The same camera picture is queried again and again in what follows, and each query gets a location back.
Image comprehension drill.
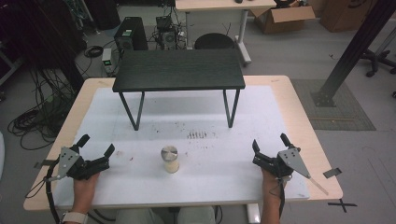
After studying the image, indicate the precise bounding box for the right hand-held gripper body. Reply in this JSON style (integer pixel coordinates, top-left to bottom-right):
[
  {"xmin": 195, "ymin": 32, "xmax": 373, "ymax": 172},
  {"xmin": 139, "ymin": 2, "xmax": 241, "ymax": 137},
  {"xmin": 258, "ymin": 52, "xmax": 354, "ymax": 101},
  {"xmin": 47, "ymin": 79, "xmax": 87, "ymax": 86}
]
[{"xmin": 252, "ymin": 147, "xmax": 330, "ymax": 197}]

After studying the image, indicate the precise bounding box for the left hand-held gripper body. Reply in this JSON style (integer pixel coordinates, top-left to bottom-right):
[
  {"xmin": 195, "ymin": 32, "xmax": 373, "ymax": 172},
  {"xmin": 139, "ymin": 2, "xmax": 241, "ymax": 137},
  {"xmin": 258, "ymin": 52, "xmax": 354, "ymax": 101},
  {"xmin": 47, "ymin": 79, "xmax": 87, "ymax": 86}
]
[{"xmin": 46, "ymin": 146, "xmax": 112, "ymax": 182}]

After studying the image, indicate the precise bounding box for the glass jar with metal lid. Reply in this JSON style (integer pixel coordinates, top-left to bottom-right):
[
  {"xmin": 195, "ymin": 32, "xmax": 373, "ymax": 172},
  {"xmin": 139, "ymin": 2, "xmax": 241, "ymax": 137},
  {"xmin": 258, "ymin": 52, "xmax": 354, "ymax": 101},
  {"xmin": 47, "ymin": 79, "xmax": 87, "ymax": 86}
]
[{"xmin": 160, "ymin": 145, "xmax": 181, "ymax": 175}]

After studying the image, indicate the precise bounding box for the person's left hand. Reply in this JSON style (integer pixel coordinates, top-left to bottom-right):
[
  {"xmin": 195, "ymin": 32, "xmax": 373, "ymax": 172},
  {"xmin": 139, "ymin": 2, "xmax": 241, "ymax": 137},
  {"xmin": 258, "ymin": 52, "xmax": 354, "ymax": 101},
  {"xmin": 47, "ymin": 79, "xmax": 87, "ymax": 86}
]
[{"xmin": 69, "ymin": 172, "xmax": 101, "ymax": 215}]

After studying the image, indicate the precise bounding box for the person's right hand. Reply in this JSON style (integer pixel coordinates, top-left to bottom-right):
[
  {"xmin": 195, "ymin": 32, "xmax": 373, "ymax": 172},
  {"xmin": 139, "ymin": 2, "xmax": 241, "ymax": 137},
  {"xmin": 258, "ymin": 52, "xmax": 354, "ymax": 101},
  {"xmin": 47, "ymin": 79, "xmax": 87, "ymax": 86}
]
[{"xmin": 261, "ymin": 168, "xmax": 286, "ymax": 205}]

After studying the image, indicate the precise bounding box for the black tape strip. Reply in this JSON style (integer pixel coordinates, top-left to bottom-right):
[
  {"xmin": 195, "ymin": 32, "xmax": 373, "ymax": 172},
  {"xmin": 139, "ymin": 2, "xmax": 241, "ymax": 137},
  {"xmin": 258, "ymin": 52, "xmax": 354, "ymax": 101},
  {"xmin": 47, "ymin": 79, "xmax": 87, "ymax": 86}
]
[
  {"xmin": 34, "ymin": 159, "xmax": 58, "ymax": 170},
  {"xmin": 322, "ymin": 167, "xmax": 343, "ymax": 179}
]

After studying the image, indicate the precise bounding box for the white table mat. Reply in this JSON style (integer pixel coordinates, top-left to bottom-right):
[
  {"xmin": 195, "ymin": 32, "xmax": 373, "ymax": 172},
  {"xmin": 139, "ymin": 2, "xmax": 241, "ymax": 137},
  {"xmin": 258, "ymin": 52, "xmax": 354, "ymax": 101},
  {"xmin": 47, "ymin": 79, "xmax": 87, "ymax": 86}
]
[{"xmin": 52, "ymin": 85, "xmax": 311, "ymax": 210}]

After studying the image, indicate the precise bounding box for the white wristwatch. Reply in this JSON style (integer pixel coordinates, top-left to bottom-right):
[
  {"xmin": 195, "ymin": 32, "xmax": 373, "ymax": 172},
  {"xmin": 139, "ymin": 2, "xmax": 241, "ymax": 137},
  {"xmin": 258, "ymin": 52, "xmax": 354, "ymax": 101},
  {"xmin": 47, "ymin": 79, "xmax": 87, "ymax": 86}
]
[{"xmin": 62, "ymin": 211, "xmax": 90, "ymax": 224}]

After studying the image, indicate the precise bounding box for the grey floor mat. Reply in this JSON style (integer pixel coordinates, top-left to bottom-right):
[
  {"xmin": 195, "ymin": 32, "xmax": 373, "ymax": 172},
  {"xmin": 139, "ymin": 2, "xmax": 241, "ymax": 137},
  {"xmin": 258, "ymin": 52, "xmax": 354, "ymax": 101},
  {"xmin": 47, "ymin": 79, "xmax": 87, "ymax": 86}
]
[{"xmin": 290, "ymin": 77, "xmax": 377, "ymax": 132}]

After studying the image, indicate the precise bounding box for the black tape cross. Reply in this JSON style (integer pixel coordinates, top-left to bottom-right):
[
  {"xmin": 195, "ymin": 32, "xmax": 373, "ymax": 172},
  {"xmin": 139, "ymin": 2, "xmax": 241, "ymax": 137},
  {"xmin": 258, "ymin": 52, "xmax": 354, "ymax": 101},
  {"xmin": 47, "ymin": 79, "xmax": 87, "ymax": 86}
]
[{"xmin": 327, "ymin": 198, "xmax": 359, "ymax": 214}]

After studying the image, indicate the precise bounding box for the small silver power unit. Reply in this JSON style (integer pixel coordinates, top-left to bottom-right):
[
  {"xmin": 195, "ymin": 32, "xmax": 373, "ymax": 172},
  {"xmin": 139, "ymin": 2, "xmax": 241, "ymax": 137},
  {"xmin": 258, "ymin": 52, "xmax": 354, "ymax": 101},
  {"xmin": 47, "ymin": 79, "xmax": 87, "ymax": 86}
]
[{"xmin": 101, "ymin": 48, "xmax": 118, "ymax": 77}]

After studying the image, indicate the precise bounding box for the black wooden desk riser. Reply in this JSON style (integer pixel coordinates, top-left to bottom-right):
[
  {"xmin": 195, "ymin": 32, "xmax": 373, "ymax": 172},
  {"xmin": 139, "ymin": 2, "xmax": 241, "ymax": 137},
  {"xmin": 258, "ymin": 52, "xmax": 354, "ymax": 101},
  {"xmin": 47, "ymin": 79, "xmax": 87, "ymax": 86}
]
[{"xmin": 112, "ymin": 49, "xmax": 247, "ymax": 132}]

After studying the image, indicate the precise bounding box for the black round stool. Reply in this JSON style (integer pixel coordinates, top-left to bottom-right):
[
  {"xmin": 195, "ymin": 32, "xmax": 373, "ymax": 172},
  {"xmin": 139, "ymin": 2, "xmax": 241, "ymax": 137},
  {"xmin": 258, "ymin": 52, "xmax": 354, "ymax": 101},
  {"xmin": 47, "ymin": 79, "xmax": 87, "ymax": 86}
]
[{"xmin": 193, "ymin": 32, "xmax": 236, "ymax": 50}]

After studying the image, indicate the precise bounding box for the black computer tower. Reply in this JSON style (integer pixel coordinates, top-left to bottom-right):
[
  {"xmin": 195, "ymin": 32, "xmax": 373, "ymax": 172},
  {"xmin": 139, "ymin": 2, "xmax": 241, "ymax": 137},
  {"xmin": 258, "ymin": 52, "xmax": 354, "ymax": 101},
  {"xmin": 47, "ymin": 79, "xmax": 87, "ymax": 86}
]
[{"xmin": 113, "ymin": 16, "xmax": 149, "ymax": 52}]

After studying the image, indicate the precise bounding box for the open cardboard box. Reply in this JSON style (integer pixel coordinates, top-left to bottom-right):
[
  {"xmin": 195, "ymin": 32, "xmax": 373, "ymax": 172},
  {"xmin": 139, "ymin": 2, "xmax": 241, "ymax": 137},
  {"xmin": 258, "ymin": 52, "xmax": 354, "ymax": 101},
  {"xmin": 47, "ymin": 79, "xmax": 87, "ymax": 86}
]
[{"xmin": 249, "ymin": 4, "xmax": 317, "ymax": 35}]

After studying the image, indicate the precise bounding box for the black office chair base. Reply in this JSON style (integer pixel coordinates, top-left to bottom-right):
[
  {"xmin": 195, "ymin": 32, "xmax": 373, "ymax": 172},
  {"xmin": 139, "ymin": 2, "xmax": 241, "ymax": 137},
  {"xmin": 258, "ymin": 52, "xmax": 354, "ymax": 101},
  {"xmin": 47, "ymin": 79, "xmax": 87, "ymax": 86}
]
[{"xmin": 360, "ymin": 48, "xmax": 396, "ymax": 78}]

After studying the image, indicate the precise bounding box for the closed cardboard box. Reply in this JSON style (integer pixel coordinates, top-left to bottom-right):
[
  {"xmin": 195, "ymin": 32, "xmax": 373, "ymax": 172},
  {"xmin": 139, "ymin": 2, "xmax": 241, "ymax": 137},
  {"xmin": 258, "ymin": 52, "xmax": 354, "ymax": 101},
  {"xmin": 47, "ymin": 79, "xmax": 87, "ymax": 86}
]
[{"xmin": 319, "ymin": 0, "xmax": 372, "ymax": 34}]

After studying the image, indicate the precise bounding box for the white-legged wooden desk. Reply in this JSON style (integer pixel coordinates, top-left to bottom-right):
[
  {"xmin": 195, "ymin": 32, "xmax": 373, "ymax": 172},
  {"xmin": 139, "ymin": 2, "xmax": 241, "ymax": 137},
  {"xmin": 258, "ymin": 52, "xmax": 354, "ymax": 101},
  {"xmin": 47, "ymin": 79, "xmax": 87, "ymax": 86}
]
[{"xmin": 175, "ymin": 0, "xmax": 277, "ymax": 65}]

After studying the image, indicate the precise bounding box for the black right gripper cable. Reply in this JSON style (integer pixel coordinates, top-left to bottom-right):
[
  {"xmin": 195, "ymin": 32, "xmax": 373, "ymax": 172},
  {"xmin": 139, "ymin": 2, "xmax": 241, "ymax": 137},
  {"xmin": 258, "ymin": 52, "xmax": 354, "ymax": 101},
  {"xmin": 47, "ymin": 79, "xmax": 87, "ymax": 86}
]
[{"xmin": 277, "ymin": 176, "xmax": 287, "ymax": 219}]

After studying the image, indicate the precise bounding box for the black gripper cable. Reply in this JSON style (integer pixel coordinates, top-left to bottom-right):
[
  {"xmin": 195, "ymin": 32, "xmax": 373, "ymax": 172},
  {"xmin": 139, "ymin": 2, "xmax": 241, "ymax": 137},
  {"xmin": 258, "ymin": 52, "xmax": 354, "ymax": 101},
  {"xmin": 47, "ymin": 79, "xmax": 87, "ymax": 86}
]
[
  {"xmin": 277, "ymin": 176, "xmax": 287, "ymax": 219},
  {"xmin": 44, "ymin": 158, "xmax": 62, "ymax": 224}
]

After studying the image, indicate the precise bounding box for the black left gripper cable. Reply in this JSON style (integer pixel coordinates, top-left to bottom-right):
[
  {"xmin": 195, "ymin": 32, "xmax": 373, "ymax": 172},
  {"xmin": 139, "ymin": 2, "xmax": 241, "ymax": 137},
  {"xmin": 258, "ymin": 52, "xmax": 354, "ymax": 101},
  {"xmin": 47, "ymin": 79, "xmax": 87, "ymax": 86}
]
[{"xmin": 44, "ymin": 158, "xmax": 62, "ymax": 224}]

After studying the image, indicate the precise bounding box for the bundle of black cables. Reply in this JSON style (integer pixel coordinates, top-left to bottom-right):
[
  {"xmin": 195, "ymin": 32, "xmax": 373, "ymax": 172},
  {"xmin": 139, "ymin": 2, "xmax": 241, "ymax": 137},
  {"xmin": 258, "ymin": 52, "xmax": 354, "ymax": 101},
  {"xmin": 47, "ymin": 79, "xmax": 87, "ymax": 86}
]
[{"xmin": 7, "ymin": 67, "xmax": 78, "ymax": 151}]

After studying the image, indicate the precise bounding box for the coiled black cable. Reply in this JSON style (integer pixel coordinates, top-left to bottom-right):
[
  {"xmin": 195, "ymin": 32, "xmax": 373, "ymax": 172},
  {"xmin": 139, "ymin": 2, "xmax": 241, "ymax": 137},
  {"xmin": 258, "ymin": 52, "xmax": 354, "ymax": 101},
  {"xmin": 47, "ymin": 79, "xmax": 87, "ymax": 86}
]
[{"xmin": 83, "ymin": 45, "xmax": 105, "ymax": 59}]

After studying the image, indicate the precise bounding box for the black metal post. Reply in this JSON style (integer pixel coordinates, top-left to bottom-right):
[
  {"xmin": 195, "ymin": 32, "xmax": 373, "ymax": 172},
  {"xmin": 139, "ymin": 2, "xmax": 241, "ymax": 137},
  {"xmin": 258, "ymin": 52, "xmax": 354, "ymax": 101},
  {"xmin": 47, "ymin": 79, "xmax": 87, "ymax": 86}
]
[{"xmin": 310, "ymin": 0, "xmax": 396, "ymax": 108}]

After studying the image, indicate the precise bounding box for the open-frame computer unit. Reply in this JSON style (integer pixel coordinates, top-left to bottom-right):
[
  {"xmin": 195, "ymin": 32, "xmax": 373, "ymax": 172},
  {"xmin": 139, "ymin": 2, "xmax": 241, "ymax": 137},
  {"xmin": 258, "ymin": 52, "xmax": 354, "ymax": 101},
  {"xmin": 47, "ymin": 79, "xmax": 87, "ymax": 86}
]
[{"xmin": 154, "ymin": 15, "xmax": 179, "ymax": 51}]

